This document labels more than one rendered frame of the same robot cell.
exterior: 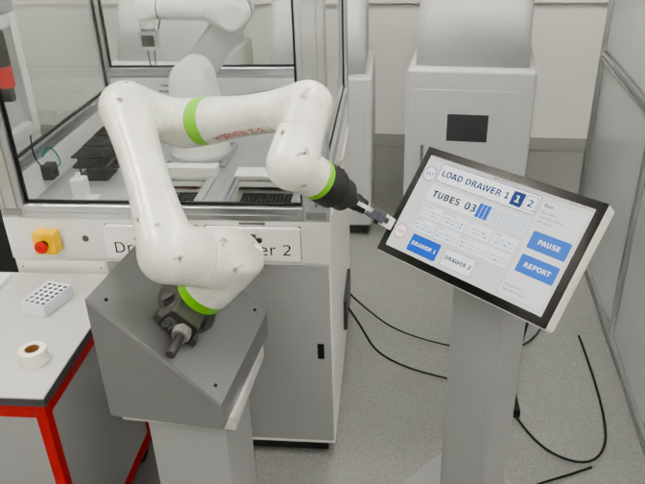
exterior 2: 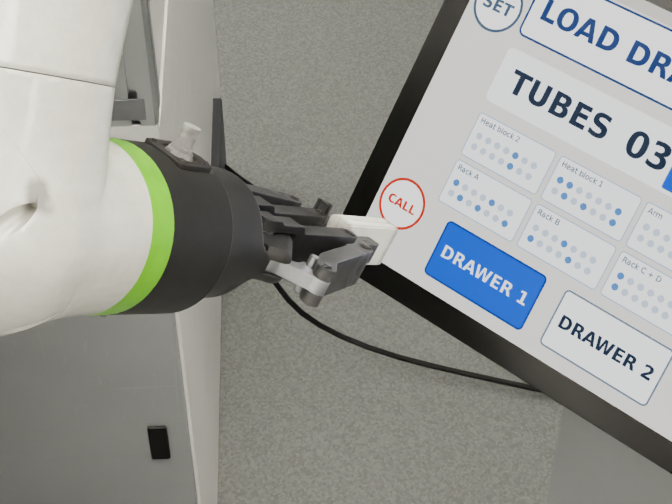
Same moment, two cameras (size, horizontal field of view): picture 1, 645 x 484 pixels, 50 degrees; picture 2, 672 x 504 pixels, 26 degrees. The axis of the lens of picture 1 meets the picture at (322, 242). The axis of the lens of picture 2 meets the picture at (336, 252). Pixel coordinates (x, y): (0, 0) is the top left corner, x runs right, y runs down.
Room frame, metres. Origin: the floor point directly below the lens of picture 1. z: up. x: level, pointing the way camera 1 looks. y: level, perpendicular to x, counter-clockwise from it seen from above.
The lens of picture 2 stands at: (0.82, -0.04, 1.81)
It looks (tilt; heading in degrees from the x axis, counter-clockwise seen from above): 46 degrees down; 352
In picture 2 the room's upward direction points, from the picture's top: straight up
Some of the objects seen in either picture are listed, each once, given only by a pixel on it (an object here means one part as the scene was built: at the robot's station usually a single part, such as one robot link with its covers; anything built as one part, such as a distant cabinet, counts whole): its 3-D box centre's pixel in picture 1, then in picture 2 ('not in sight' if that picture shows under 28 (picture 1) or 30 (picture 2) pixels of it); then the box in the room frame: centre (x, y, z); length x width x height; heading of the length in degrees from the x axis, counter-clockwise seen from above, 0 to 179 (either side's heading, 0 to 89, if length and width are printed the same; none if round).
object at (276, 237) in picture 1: (252, 243); not in sight; (1.84, 0.21, 0.87); 0.29 x 0.02 x 0.11; 84
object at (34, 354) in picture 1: (34, 354); not in sight; (1.45, 0.76, 0.78); 0.07 x 0.07 x 0.04
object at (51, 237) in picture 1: (46, 241); not in sight; (1.90, 0.85, 0.88); 0.07 x 0.05 x 0.07; 84
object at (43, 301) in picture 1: (47, 298); not in sight; (1.72, 0.81, 0.78); 0.12 x 0.08 x 0.04; 158
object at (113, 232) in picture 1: (152, 241); not in sight; (1.88, 0.52, 0.87); 0.29 x 0.02 x 0.11; 84
